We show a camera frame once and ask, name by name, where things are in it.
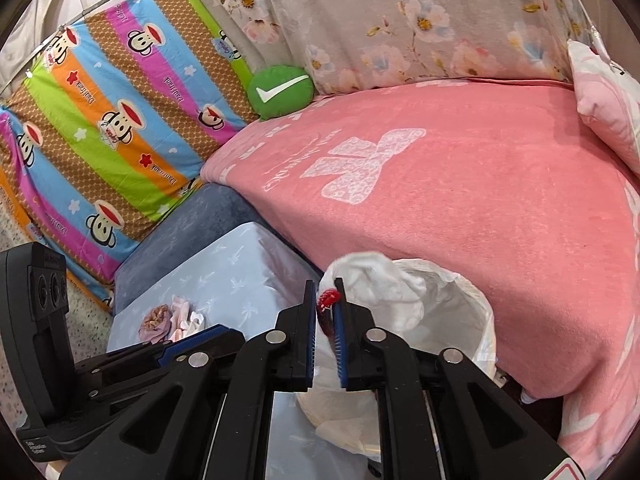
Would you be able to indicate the white cloth with red trim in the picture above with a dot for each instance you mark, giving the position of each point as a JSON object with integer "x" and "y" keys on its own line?
{"x": 380, "y": 280}

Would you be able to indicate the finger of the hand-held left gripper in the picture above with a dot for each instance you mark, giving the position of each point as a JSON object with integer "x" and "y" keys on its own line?
{"x": 200, "y": 337}

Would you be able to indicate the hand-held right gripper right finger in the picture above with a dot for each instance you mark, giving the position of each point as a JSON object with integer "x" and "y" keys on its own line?
{"x": 340, "y": 345}

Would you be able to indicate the grey floral blanket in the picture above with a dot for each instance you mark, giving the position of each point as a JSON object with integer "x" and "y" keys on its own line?
{"x": 400, "y": 20}

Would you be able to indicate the pink blanket with white bow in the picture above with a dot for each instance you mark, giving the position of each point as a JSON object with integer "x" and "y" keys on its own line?
{"x": 450, "y": 210}

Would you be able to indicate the bin with white plastic bag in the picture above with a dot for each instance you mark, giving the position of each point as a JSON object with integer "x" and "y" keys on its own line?
{"x": 450, "y": 310}

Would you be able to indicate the white sock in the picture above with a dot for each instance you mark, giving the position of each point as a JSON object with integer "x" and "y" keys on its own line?
{"x": 187, "y": 320}

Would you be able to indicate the green round cushion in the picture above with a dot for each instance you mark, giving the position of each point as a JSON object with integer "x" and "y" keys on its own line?
{"x": 280, "y": 107}

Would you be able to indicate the pink pillow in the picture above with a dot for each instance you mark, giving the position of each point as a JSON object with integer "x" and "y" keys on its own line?
{"x": 605, "y": 105}

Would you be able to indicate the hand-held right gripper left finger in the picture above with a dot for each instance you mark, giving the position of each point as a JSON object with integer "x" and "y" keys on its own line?
{"x": 311, "y": 330}

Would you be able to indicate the colourful striped cartoon quilt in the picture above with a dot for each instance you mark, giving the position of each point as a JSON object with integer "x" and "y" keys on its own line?
{"x": 125, "y": 110}

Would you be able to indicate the blue-grey cushion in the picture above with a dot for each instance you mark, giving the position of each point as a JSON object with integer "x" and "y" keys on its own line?
{"x": 190, "y": 225}

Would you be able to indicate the lilac cloth scrunchie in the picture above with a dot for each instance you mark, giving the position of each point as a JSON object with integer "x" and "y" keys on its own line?
{"x": 157, "y": 322}

